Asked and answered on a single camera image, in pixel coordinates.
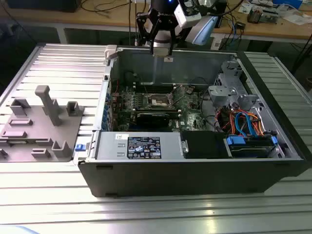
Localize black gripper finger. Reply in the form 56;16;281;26
168;23;185;56
136;10;157;56

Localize small CPU plate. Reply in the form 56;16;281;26
153;47;173;58

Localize CPU socket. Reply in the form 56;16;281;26
145;93;176;109

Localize black round plastic part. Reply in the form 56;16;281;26
123;70;137;85

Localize pale blue teach pendant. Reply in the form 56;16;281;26
192;14;219;46

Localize white labelled adapter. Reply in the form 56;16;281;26
211;38;223;51

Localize tall black desktop box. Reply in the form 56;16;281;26
214;0;228;28

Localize long wooden desk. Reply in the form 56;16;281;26
0;0;312;44

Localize green motherboard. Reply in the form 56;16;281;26
110;82;211;133

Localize installed RAM stick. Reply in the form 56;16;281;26
135;109;181;119

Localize silver metal drive cage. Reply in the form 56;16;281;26
208;59;263;110

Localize black graphics card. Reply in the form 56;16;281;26
135;112;172;129

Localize copper finned cooler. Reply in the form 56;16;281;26
247;6;263;24

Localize black drive bay box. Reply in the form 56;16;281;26
181;130;232;159

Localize green circuit device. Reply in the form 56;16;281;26
262;9;280;24

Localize grey power supply unit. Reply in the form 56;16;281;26
94;131;183;161

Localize large black equipment box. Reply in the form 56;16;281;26
6;0;81;13

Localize blue cardboard box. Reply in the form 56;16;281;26
272;0;303;8

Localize white paper sheets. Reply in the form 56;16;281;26
280;13;312;25

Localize black open PC case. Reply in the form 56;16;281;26
77;45;312;198

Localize hard disk in blue carrier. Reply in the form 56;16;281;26
224;135;279;159

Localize grey plastic parts rack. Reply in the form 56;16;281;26
0;85;85;163

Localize pale blue plastic object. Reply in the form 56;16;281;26
0;225;41;234

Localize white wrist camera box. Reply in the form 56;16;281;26
174;0;202;28

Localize grey case latch handle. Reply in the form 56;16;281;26
104;45;119;59

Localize red wire bundle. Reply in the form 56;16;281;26
215;107;235;130

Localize blue flat wire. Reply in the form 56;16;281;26
234;108;256;138

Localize orange wire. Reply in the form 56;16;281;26
252;114;267;137

